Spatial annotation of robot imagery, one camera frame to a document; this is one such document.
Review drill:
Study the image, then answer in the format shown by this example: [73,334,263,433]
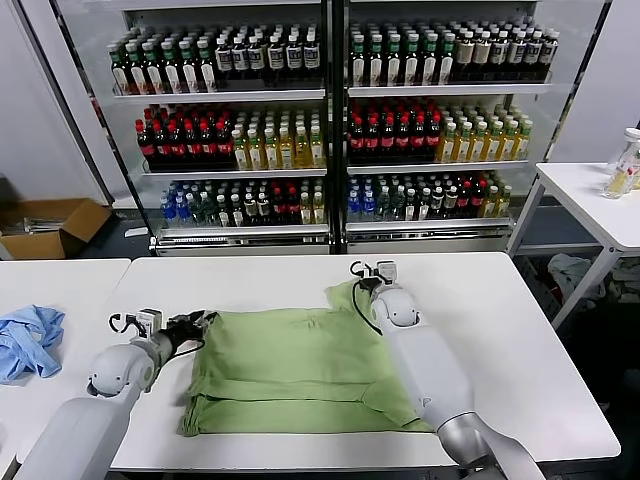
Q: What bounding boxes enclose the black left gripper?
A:
[167,309,221,351]

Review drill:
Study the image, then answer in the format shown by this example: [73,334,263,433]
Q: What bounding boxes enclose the green polo shirt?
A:
[177,279,436,439]

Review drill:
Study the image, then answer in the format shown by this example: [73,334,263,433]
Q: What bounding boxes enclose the open brown cardboard box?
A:
[0,198,114,261]

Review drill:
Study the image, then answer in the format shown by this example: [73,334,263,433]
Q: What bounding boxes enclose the crumpled light blue shirt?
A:
[0,304,67,386]

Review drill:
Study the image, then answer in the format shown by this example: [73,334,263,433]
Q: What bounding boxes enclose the red cap cola bottle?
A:
[395,115,412,163]
[168,122,186,170]
[426,113,443,162]
[379,115,396,163]
[348,113,366,164]
[364,117,381,164]
[136,119,154,170]
[152,122,170,170]
[199,122,217,170]
[410,114,428,163]
[215,121,233,170]
[184,122,201,170]

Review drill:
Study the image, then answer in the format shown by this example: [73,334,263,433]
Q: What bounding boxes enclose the silver metal rods bundle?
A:
[2,217,64,236]

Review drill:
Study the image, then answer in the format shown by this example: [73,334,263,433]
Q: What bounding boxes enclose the white drinks display shelf unit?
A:
[19,0,337,257]
[335,0,614,256]

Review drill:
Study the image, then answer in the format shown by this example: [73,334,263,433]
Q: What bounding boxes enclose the green cap dark tea bottle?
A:
[180,39,201,94]
[402,33,422,86]
[438,32,456,85]
[110,43,128,96]
[384,33,404,87]
[366,34,386,87]
[162,40,183,95]
[143,41,164,95]
[198,38,218,94]
[349,35,368,87]
[126,42,146,96]
[420,33,440,86]

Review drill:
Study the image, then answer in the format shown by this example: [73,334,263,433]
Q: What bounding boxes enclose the navy label dark drink bottle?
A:
[284,32,303,78]
[490,30,508,81]
[523,30,542,81]
[506,30,525,81]
[266,33,286,79]
[540,30,560,80]
[302,31,321,78]
[247,34,266,79]
[231,35,250,79]
[215,35,234,80]

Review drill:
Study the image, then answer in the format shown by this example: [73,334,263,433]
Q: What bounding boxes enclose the grey white cloth pile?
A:
[547,252,609,301]

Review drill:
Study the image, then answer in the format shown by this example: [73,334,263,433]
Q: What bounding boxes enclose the beige label dark drink bottle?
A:
[473,30,492,82]
[455,30,475,82]

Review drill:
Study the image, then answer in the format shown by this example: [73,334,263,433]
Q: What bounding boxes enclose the white side table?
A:
[504,160,640,331]

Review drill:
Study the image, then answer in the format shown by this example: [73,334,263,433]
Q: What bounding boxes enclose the white green cloth pile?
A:
[609,264,640,304]

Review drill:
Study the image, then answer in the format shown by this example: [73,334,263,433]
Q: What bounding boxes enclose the pale yellow drink bottle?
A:
[602,167,634,200]

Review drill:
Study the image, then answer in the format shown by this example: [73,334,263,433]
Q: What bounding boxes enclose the clear bottle white cap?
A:
[607,127,640,176]

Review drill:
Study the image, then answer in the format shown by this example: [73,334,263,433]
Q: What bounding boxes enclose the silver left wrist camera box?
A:
[134,309,164,337]

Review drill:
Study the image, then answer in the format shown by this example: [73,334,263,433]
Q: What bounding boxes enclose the black left wrist camera cable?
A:
[108,312,146,336]

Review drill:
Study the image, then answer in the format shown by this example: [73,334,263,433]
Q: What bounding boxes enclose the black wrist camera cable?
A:
[348,259,387,335]
[108,312,146,336]

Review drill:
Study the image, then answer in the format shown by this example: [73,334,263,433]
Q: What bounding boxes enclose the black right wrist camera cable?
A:
[348,259,387,335]

